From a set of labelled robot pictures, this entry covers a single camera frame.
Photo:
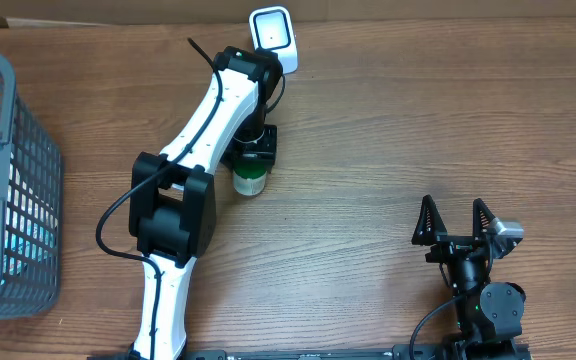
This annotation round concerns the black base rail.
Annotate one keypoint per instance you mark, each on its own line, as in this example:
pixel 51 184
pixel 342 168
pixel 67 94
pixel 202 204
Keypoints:
pixel 397 352

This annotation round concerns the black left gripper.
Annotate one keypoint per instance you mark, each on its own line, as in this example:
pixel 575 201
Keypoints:
pixel 266 153

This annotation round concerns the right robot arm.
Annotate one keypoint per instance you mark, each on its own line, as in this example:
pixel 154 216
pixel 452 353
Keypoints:
pixel 488 313

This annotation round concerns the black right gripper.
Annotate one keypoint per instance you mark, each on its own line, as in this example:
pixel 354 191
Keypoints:
pixel 425 236

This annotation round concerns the white barcode scanner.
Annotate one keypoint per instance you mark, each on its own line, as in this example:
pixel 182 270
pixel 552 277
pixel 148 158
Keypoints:
pixel 272 30

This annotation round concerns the grey plastic basket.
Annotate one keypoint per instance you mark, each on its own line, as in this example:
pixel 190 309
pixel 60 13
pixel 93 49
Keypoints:
pixel 31 188

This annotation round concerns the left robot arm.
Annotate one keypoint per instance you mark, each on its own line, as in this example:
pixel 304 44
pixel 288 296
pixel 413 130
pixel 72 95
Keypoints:
pixel 172 211

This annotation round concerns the green lid jar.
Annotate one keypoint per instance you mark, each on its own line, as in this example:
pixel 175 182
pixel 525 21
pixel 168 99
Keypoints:
pixel 249 177

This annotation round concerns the teal tissue pack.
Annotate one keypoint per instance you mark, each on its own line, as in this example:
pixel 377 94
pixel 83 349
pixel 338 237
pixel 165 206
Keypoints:
pixel 25 242

